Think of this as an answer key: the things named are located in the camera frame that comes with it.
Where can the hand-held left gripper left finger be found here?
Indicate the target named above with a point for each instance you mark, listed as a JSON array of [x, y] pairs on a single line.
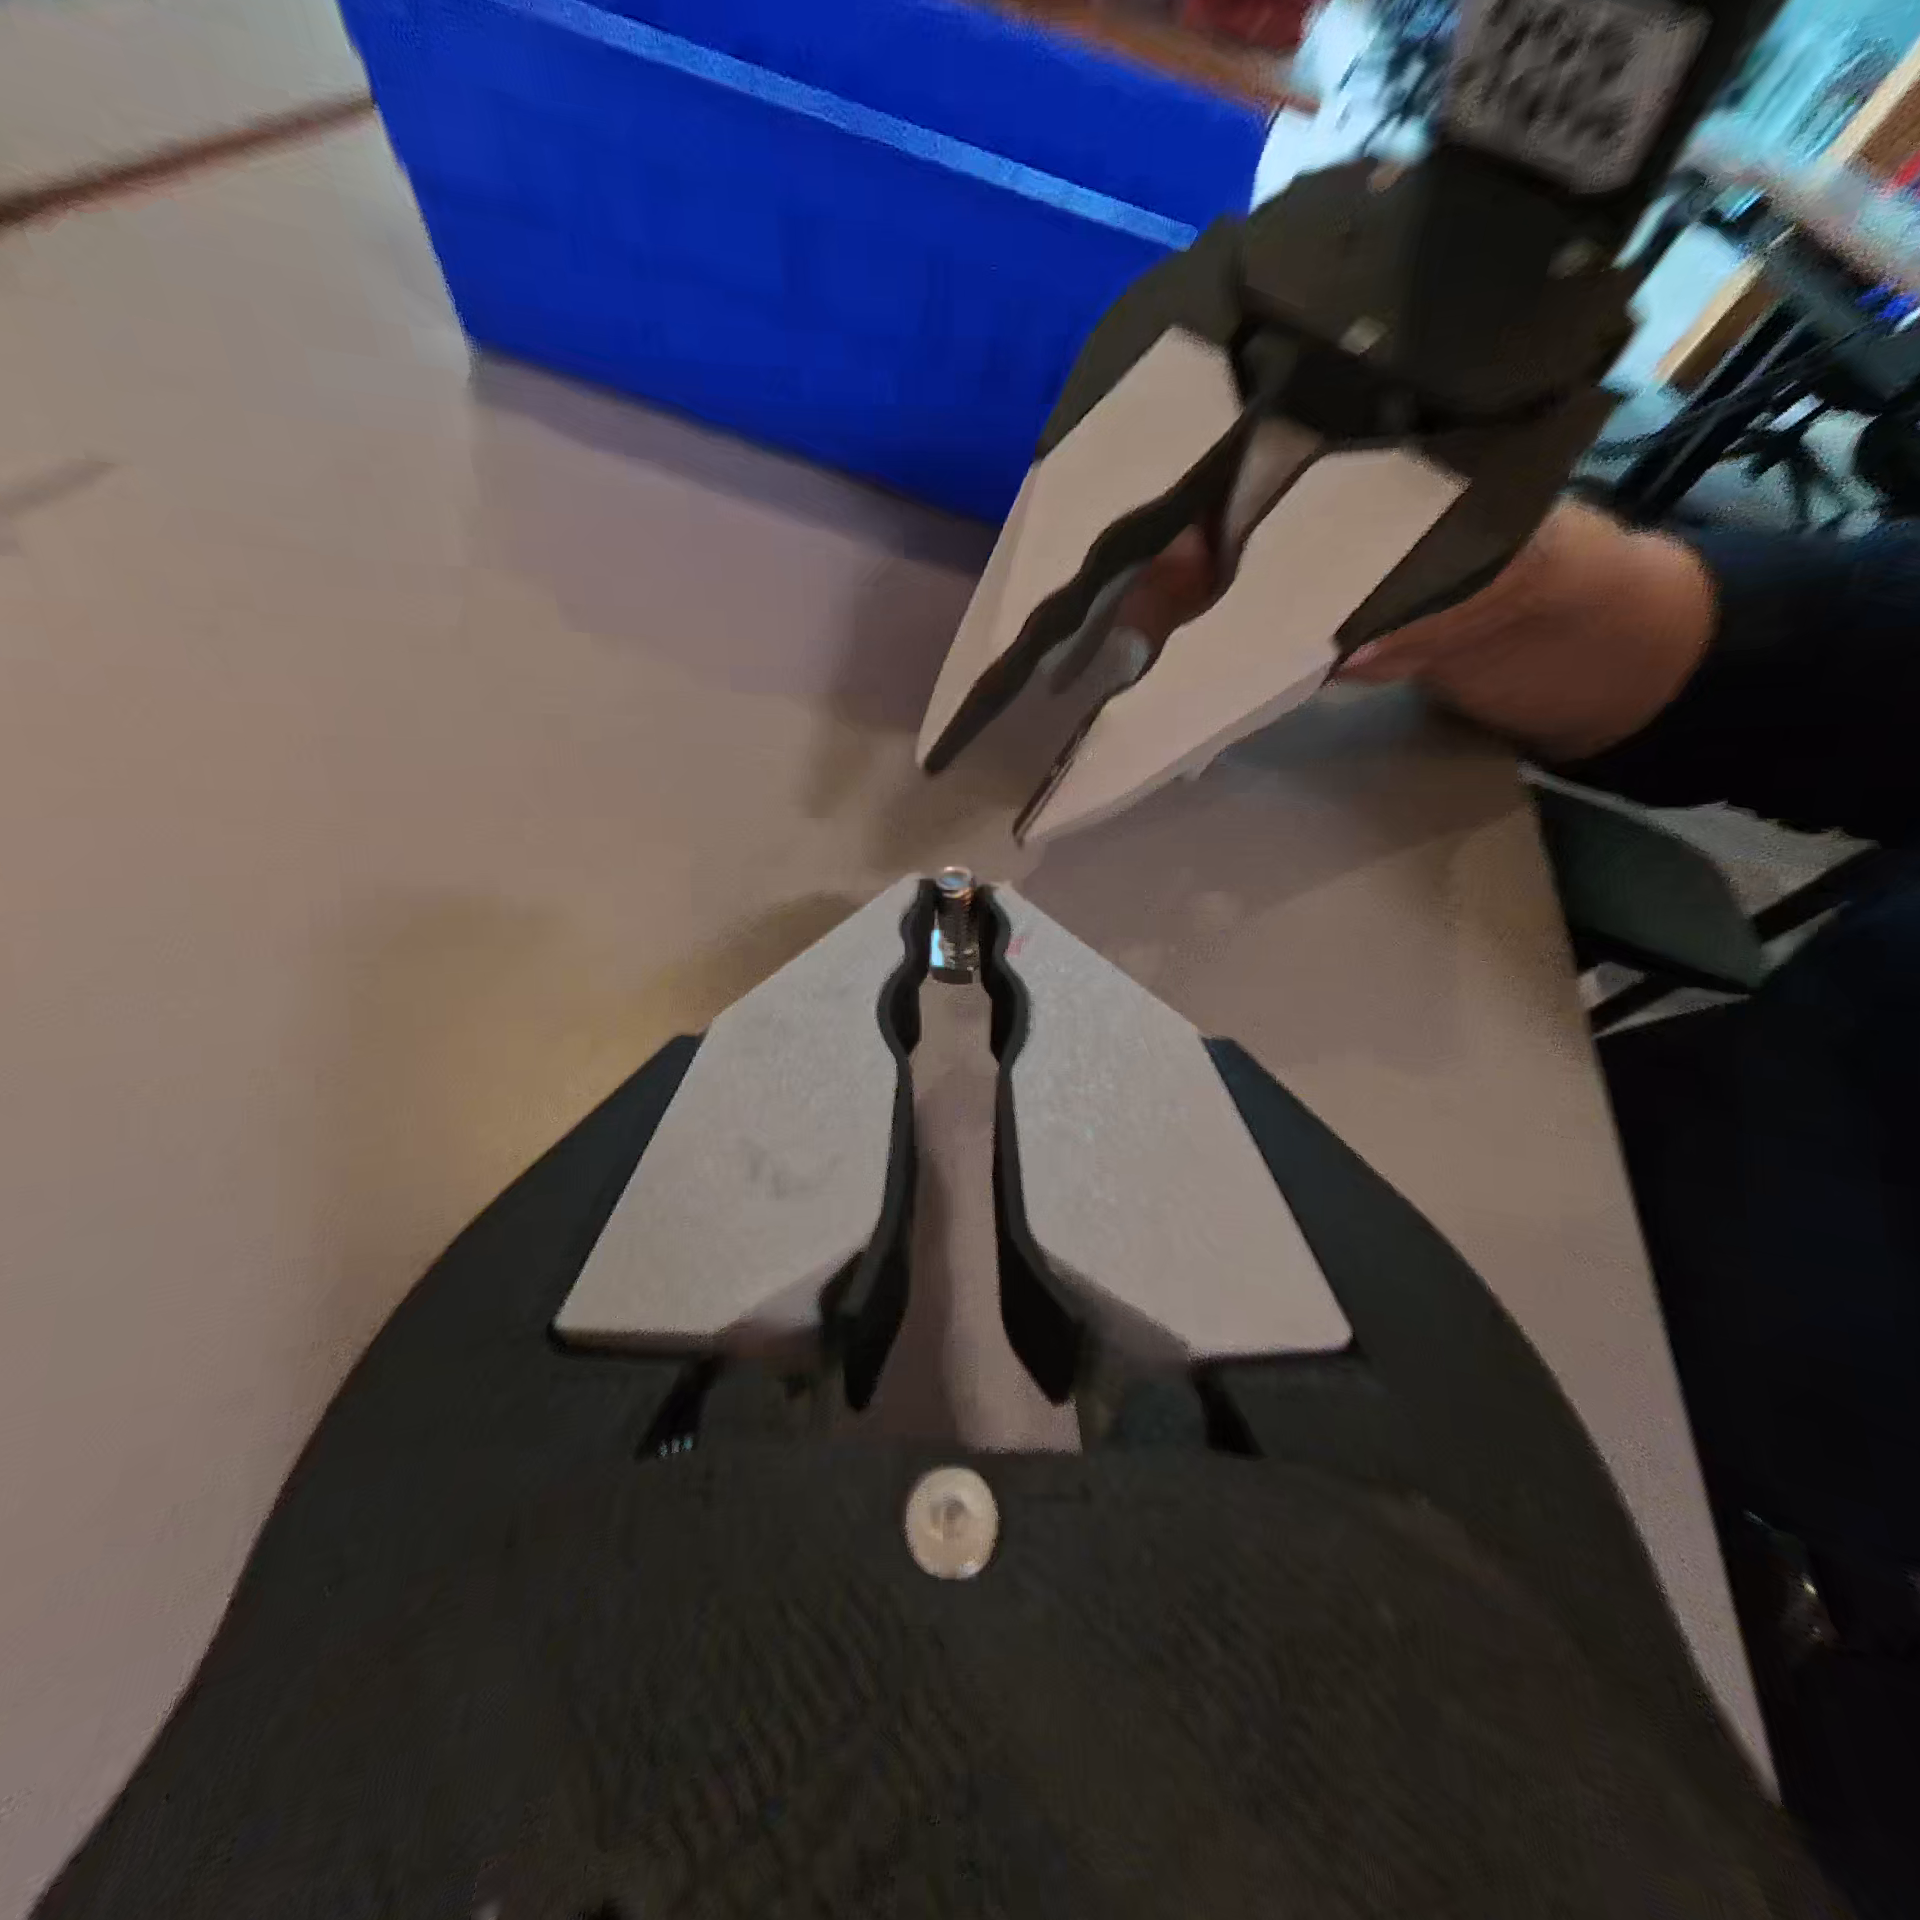
[[749, 1155]]

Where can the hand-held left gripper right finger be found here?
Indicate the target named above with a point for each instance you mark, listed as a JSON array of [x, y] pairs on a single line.
[[1170, 1169]]

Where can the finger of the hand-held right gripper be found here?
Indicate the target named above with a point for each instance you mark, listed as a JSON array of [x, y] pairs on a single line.
[[1290, 601], [1096, 463]]

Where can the short silver bolt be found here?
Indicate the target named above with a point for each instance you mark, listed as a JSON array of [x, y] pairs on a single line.
[[954, 929]]

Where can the blue plastic bin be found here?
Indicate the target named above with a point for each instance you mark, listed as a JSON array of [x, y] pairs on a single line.
[[749, 223]]

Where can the person's right forearm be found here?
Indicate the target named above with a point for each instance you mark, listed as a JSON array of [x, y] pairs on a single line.
[[1801, 676]]

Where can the person's right hand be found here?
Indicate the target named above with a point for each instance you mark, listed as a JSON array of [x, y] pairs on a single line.
[[1576, 645]]

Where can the office desk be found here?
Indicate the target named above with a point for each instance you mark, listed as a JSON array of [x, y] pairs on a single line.
[[1843, 223]]

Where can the person's black chair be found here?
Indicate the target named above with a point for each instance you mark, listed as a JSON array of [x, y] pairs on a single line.
[[1663, 883]]

